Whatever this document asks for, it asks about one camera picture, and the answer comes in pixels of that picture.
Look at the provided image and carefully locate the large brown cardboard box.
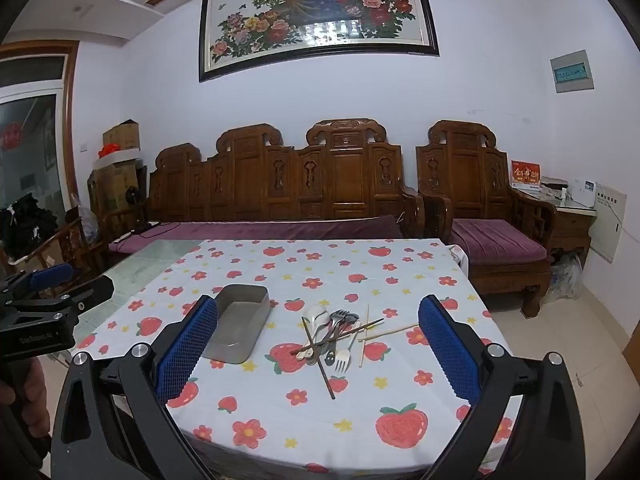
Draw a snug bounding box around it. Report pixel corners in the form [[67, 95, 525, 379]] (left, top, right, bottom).
[[87, 160, 146, 221]]

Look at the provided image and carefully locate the light wooden chopstick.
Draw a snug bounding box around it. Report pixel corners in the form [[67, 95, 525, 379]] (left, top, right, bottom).
[[359, 303, 371, 368], [357, 324, 421, 343]]

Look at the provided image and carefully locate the wooden chair with armrests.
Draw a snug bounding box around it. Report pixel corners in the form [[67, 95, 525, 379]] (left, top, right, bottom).
[[10, 217, 108, 291]]

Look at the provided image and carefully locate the small brown cardboard box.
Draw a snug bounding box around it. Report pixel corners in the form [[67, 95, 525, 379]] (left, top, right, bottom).
[[103, 120, 141, 151]]

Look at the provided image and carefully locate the white device box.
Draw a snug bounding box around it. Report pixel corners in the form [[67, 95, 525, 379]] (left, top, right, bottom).
[[567, 177, 598, 208]]

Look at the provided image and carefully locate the flat white box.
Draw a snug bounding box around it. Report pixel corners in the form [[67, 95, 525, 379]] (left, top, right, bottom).
[[95, 149, 142, 168]]

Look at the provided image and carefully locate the framed peacock flower painting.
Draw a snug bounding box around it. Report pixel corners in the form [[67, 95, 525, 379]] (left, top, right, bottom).
[[198, 0, 441, 84]]

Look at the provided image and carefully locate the red door decoration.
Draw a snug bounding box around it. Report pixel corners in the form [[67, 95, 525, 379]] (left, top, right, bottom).
[[0, 122, 23, 151]]

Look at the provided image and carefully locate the person's left hand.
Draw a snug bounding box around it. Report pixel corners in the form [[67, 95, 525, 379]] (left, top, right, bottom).
[[22, 359, 52, 442]]

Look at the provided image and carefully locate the rectangular metal tray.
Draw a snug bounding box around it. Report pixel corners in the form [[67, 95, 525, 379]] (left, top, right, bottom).
[[201, 284, 271, 364]]

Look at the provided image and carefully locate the square purple armchair cushion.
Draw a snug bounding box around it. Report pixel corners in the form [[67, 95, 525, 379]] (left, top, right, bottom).
[[450, 218, 548, 267]]

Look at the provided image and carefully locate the carved wooden sofa bench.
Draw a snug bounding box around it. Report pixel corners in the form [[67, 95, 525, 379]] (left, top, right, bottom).
[[102, 119, 426, 281]]

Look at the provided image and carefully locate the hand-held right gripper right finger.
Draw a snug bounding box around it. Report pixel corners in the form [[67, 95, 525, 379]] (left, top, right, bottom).
[[417, 295, 586, 480]]

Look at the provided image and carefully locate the wall electrical panel box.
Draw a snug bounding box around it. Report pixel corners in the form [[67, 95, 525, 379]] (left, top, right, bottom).
[[550, 50, 596, 94]]

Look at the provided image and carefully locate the crumpled plastic bag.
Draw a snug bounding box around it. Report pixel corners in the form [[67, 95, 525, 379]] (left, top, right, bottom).
[[80, 205, 101, 241]]

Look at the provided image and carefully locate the strawberry flower printed tablecloth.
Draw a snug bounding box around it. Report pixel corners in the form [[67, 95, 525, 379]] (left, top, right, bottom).
[[75, 239, 521, 480]]

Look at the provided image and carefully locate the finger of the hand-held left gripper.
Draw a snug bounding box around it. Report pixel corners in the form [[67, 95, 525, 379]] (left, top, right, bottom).
[[29, 263, 75, 292], [59, 274, 115, 317]]

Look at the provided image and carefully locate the long purple sofa cushion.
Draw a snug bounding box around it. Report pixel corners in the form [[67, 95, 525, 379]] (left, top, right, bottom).
[[109, 215, 405, 256]]

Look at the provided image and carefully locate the wooden side table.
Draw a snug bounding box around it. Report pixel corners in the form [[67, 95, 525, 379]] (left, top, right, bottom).
[[520, 187, 598, 271]]

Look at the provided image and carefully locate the pile of black clothes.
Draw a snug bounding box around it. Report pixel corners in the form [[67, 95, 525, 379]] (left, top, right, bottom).
[[0, 195, 58, 261]]

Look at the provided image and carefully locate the carved wooden armchair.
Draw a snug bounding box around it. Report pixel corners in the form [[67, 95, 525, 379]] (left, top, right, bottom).
[[416, 120, 557, 318]]

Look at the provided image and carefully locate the red gift box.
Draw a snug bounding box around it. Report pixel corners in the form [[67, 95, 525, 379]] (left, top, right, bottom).
[[510, 160, 543, 192]]

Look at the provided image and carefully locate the white wall panel board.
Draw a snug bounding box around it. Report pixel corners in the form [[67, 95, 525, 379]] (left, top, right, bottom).
[[590, 185, 628, 264]]

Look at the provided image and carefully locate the glass door wooden frame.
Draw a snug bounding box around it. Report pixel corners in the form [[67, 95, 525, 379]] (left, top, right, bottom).
[[0, 40, 81, 281]]

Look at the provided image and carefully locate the white plastic spoon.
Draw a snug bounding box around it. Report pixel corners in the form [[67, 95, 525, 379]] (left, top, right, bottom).
[[296, 305, 331, 361]]

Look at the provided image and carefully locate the clear plastic bag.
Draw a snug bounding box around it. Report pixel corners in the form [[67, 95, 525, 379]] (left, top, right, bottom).
[[542, 255, 583, 303]]

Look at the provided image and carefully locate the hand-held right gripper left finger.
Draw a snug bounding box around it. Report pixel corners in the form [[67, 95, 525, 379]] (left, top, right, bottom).
[[52, 294, 221, 480]]

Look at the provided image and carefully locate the white plastic stool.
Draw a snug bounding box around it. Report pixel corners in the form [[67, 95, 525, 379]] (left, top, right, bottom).
[[447, 244, 468, 276]]

